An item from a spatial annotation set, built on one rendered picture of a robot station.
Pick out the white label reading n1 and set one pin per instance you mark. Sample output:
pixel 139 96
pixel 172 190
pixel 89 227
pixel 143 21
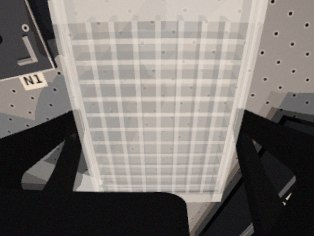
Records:
pixel 33 81

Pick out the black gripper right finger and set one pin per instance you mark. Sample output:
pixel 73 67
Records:
pixel 295 149

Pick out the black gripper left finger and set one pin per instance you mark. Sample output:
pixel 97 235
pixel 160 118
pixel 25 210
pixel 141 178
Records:
pixel 21 150

